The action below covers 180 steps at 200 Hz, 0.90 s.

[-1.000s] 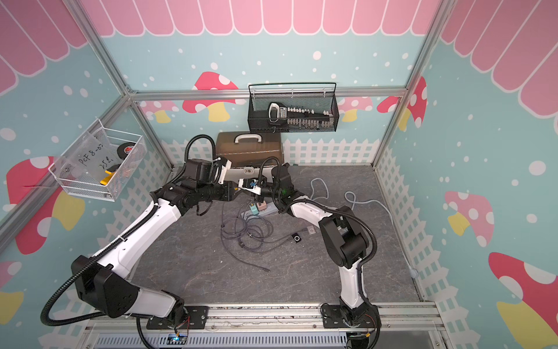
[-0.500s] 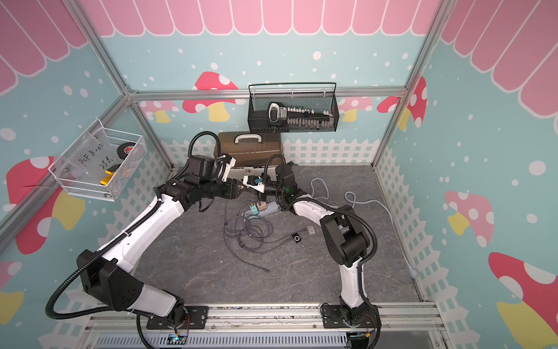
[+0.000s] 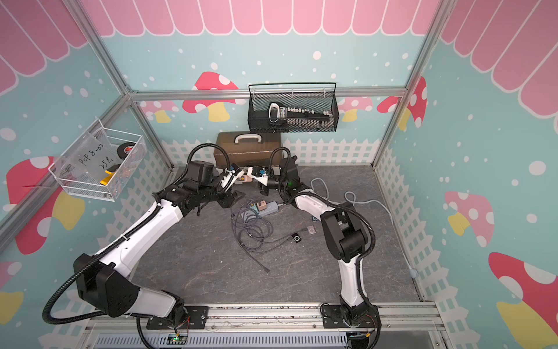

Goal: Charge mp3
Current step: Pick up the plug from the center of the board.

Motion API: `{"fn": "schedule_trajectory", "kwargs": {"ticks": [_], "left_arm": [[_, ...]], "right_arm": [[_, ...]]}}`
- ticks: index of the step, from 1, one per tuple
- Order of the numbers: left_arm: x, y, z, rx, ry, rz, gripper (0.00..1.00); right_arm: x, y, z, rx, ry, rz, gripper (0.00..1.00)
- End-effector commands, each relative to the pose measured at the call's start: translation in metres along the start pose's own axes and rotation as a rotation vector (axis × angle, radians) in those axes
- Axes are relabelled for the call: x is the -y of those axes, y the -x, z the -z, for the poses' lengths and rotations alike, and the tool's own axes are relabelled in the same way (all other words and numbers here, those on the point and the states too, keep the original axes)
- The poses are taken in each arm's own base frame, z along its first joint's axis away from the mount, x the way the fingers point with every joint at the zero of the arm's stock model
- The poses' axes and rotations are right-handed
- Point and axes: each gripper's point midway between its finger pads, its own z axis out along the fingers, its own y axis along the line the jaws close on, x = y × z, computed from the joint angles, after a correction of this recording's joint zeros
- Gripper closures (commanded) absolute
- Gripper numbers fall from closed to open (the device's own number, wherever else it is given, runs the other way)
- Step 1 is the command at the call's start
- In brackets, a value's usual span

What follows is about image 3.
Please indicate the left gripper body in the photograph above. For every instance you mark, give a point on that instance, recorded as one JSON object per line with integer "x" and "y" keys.
{"x": 225, "y": 199}

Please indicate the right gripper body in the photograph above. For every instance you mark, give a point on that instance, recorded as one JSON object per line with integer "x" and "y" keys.
{"x": 274, "y": 184}

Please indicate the teal usb charger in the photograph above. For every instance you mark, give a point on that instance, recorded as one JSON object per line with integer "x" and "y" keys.
{"x": 253, "y": 211}

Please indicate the black mp3 player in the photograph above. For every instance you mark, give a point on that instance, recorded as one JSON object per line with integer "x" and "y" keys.
{"x": 297, "y": 238}

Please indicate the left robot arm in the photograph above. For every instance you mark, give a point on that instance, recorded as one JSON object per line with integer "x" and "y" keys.
{"x": 102, "y": 279}

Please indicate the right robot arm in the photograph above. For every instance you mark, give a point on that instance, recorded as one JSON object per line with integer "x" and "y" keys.
{"x": 348, "y": 235}

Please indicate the grey power strip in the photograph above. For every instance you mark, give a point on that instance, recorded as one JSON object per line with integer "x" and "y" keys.
{"x": 272, "y": 208}

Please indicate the white box brown lid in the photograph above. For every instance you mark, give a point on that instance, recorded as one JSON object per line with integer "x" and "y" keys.
{"x": 249, "y": 149}

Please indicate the socket set in basket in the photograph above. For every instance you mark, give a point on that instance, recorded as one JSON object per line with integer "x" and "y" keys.
{"x": 288, "y": 119}

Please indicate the black tape roll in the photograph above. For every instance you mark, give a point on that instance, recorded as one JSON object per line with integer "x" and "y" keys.
{"x": 125, "y": 149}

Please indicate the yellow tool in bin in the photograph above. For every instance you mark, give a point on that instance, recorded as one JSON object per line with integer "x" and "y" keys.
{"x": 110, "y": 172}

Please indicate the black wire mesh basket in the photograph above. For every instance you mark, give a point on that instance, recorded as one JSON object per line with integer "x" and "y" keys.
{"x": 293, "y": 107}

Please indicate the clear wall bin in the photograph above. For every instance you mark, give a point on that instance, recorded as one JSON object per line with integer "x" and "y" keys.
{"x": 81, "y": 167}

